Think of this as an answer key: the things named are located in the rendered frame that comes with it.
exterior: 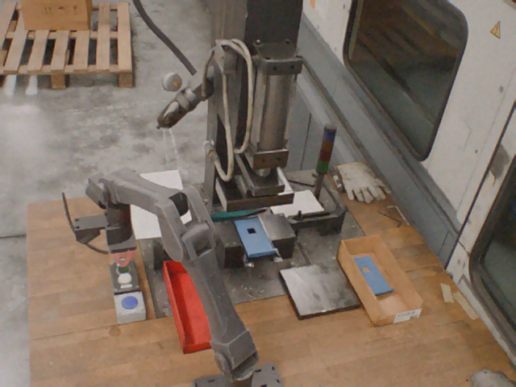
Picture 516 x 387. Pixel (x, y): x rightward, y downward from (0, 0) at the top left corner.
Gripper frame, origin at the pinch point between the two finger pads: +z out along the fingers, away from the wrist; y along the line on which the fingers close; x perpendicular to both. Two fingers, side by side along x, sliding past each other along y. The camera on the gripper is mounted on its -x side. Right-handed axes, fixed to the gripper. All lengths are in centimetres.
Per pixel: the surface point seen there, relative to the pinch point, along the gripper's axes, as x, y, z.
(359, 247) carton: 65, 6, 4
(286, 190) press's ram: 41.7, 1.1, -17.2
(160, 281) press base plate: 8.8, 3.6, 6.8
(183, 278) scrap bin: 14.9, 4.2, 6.3
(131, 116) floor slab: 29, -218, 101
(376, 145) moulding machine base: 98, -47, 10
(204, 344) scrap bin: 15.0, 27.0, 4.1
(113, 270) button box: -2.6, -0.1, 3.8
